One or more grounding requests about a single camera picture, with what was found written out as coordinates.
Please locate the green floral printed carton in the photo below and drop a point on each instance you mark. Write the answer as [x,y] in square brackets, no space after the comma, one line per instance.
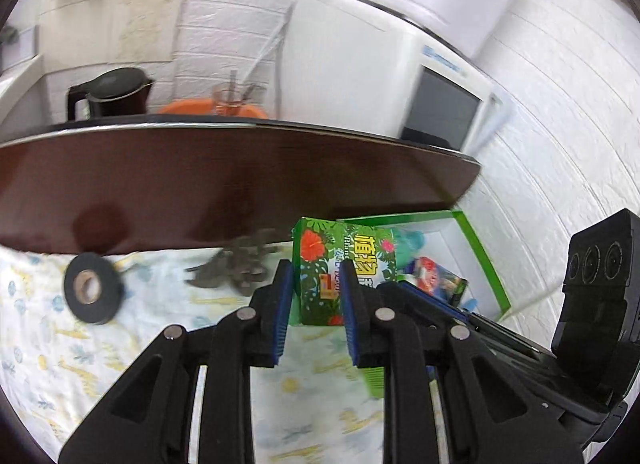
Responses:
[320,254]

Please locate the clear glass cup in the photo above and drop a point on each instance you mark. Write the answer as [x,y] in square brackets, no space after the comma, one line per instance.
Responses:
[232,99]

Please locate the black electric kettle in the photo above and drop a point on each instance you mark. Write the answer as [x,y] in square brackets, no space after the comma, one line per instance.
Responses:
[117,94]

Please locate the green cardboard box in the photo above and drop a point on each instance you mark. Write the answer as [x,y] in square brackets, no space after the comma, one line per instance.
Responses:
[480,264]

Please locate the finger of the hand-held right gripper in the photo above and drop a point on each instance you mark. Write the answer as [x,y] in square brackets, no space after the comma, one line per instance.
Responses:
[440,309]

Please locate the brown wooden headboard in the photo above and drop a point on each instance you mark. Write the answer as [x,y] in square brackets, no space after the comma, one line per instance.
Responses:
[250,179]

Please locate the orange plastic basin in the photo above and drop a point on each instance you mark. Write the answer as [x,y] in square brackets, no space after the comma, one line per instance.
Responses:
[190,108]

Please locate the grey toy dinosaur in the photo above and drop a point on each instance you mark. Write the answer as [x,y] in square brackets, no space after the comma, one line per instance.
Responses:
[240,264]

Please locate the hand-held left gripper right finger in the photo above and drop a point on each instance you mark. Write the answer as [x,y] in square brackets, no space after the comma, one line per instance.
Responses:
[350,314]

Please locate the white animal printed blanket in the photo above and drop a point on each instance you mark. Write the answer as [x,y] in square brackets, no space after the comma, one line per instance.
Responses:
[150,324]

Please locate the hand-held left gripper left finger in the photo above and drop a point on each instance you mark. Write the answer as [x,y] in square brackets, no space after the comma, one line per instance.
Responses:
[280,311]

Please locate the colourful printed packet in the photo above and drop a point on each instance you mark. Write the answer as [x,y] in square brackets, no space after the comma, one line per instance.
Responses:
[440,279]

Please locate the clear bottle with green label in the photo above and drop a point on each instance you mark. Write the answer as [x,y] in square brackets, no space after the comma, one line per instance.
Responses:
[410,244]

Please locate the white microwave oven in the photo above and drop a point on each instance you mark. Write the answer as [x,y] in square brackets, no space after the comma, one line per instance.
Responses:
[350,69]

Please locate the black tape roll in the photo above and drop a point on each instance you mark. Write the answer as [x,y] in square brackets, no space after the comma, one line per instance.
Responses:
[102,289]

